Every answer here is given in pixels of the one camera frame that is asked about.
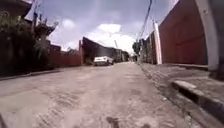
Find white car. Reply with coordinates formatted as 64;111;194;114
93;55;115;67

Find dark building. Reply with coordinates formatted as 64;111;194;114
81;36;130;64

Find tree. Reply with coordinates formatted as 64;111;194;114
131;39;142;56

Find grey paved road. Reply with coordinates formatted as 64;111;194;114
0;61;204;128

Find white pillar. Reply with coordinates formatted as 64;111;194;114
152;21;163;66

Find grey stone pavement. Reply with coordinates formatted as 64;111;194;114
139;63;224;128

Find narrow kerb strip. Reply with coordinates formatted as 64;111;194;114
0;65;83;82

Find concrete kerb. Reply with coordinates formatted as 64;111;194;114
171;79;224;124

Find green bushes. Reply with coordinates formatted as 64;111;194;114
0;11;51;77

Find pale concrete pillar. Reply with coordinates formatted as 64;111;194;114
195;0;224;72

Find building with overhanging roof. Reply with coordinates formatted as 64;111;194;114
0;0;34;20

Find low red wall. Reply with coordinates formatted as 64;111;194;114
46;39;84;68

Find overhead wires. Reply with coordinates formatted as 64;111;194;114
135;0;154;42

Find red brick wall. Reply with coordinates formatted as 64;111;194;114
142;0;208;66

